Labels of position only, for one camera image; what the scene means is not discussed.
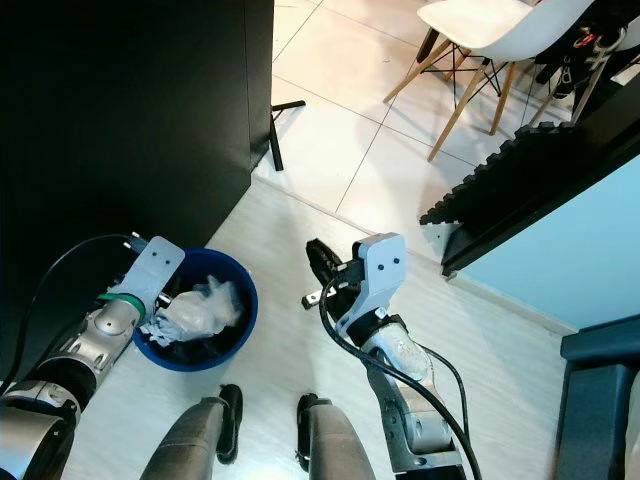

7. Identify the white tissue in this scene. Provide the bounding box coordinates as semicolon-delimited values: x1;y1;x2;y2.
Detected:
140;275;246;349

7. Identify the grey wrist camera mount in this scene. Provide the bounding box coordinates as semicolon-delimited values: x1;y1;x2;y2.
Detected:
335;233;406;331
115;236;187;306

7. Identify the large black cabinet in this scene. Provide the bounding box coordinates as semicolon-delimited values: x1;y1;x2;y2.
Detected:
0;0;275;391

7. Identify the black metal stand leg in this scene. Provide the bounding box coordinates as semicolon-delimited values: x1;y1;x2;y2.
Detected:
268;100;307;173

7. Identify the blue round trash bin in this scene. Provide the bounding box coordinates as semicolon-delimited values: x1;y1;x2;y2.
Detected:
135;247;259;373

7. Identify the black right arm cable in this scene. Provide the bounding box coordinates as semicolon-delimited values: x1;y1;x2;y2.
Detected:
318;280;486;480

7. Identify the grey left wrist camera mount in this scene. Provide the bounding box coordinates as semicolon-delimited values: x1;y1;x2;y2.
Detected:
115;236;187;306

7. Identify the grey robot left leg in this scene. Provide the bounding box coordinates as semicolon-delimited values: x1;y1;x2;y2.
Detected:
138;383;243;480

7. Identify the black device with red parts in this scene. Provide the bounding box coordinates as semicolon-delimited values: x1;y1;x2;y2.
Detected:
535;0;640;101

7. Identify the grey robot leg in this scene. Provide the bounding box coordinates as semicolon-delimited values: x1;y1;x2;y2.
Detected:
295;393;381;480
138;383;243;480

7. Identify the black ribbed panel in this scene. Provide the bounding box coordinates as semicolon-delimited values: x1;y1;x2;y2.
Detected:
418;95;640;231

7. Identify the small white corner bracket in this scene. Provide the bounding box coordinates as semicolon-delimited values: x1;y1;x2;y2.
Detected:
422;222;456;263

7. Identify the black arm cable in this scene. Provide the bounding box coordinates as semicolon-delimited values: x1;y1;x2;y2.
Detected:
318;280;486;480
5;233;146;396

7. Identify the grey robot right leg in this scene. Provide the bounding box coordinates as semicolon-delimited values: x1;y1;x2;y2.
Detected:
295;393;381;480

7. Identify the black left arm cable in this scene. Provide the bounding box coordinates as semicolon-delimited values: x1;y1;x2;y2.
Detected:
5;233;146;396

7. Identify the black shelf beam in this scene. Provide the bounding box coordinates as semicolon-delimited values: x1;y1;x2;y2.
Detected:
440;150;640;279

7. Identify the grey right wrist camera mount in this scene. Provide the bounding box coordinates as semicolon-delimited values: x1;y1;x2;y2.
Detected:
335;233;406;331

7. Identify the white chair with wooden legs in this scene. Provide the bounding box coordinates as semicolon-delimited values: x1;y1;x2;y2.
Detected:
382;0;596;163

